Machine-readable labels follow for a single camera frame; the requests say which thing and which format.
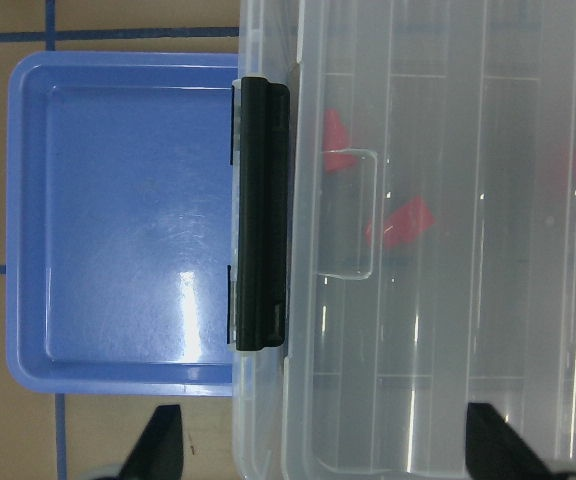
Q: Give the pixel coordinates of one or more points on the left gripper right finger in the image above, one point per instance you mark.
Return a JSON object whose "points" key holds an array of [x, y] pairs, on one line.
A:
{"points": [[495, 451]]}

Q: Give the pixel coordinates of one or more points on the blue plastic tray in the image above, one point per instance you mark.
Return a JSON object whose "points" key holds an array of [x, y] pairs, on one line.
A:
{"points": [[118, 222]]}

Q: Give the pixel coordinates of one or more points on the clear plastic box lid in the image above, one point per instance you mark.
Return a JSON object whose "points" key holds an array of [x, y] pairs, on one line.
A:
{"points": [[448, 240]]}

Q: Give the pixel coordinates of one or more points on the red block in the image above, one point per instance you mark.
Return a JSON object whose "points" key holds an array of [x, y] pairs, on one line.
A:
{"points": [[336, 141], [407, 223]]}

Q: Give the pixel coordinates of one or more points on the clear plastic storage box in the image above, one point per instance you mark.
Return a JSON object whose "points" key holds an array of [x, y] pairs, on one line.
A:
{"points": [[260, 240]]}

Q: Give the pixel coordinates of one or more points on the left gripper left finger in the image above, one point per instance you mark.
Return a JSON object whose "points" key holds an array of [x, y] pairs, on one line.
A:
{"points": [[158, 453]]}

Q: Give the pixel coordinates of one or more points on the black box latch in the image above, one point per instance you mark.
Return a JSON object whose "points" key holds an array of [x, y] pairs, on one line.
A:
{"points": [[260, 289]]}

